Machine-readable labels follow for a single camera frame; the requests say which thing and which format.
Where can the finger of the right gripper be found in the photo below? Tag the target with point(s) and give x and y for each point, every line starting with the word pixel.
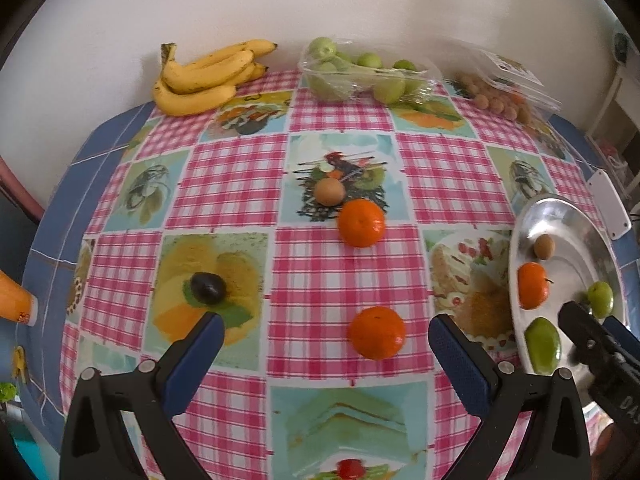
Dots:
pixel 623 336
pixel 615 374

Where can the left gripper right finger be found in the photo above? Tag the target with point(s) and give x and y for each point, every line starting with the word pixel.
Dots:
pixel 555 445

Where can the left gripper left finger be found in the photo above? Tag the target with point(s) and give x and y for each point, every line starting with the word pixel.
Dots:
pixel 96 443

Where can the green mango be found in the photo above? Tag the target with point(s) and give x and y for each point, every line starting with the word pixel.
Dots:
pixel 600 296
pixel 544 346

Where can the small mandarin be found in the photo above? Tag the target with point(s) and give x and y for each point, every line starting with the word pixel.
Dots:
pixel 533 285

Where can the dark plum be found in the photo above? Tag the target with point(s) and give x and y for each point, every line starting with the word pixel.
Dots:
pixel 208 288

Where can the large orange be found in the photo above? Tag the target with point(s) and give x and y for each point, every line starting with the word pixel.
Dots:
pixel 377 333

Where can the silver metal plate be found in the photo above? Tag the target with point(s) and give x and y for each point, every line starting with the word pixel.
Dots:
pixel 581 257

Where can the white power adapter box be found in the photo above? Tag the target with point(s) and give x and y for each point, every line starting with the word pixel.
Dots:
pixel 612 210

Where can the orange plastic cup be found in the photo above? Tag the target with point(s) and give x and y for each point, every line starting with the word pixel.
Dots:
pixel 16 303

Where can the white shelf unit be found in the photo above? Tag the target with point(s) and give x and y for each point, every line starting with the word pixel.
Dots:
pixel 615 127

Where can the blue table cover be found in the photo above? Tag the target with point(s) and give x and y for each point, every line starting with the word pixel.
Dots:
pixel 48 269

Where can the clear box of longans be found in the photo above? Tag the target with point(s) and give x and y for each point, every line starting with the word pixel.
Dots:
pixel 499 84

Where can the checkered fruit tablecloth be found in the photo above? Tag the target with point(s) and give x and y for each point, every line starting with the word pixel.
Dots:
pixel 232 192

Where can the banana bunch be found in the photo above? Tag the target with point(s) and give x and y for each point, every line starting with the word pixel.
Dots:
pixel 209 82

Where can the bag of green apples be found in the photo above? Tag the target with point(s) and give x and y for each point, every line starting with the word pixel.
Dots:
pixel 341 69

